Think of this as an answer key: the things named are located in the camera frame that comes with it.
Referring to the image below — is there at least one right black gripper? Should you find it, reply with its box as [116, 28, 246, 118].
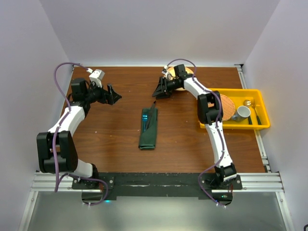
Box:
[153, 77, 181, 100]

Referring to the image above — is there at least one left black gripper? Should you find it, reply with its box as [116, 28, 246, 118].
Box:
[84, 80, 121, 105]

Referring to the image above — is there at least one dark green cloth napkin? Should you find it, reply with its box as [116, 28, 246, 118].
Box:
[138, 108, 158, 150]

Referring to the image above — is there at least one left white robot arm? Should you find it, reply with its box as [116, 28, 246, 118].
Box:
[37, 78, 122, 190]

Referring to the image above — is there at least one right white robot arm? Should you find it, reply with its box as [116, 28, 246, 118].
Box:
[152, 64, 237, 189]

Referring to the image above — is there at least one yellow round plate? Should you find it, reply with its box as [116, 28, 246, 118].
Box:
[167, 67, 193, 91]

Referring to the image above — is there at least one orange woven coaster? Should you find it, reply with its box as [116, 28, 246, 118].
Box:
[220, 94, 235, 121]

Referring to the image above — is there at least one grey mug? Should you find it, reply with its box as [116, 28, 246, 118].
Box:
[231, 105, 251, 122]

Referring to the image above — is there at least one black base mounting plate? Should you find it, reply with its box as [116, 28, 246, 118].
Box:
[72, 172, 243, 202]

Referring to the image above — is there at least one gold spoon in bin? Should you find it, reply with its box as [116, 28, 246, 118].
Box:
[244, 99, 257, 115]

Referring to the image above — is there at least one yellow plastic bin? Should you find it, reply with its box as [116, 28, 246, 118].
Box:
[211, 88, 270, 130]

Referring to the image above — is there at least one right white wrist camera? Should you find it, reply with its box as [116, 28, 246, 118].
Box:
[162, 65, 174, 80]

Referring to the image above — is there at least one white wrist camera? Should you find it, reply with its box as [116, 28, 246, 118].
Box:
[162, 65, 174, 80]
[87, 68, 105, 88]

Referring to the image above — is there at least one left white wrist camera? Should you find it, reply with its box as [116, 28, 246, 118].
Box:
[87, 68, 105, 88]

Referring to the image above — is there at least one dark handled utensil in bin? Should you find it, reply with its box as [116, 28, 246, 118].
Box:
[254, 105, 262, 125]

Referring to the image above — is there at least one aluminium frame rail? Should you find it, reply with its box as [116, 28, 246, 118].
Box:
[30, 172, 284, 192]

